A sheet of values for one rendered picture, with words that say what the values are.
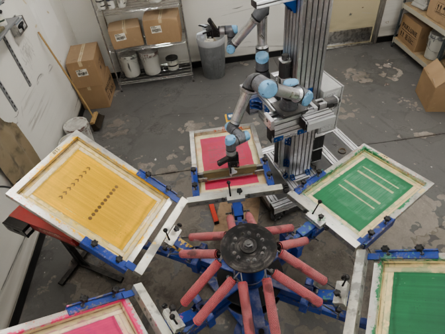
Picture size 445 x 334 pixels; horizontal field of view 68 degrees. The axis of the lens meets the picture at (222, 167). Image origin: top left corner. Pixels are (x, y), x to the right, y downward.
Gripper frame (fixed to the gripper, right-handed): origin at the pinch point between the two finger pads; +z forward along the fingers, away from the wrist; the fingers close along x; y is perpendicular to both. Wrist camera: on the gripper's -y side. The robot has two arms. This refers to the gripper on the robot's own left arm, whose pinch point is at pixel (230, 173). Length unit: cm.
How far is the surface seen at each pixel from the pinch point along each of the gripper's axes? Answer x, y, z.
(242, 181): -5.7, 8.3, 5.2
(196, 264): -74, -30, -3
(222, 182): -3.4, -6.8, 5.4
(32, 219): -26, -139, -8
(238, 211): -39.4, 0.4, -3.1
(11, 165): 61, -192, 14
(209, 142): 45.6, -12.1, 5.2
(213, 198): -25.3, -14.9, -3.0
